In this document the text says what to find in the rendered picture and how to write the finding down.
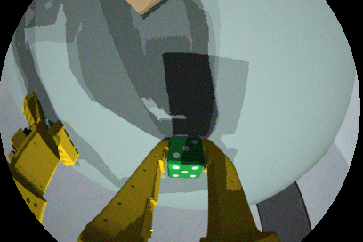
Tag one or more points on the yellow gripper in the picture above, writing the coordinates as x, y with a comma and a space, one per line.
128, 215

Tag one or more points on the green die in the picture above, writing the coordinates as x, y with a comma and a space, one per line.
185, 157

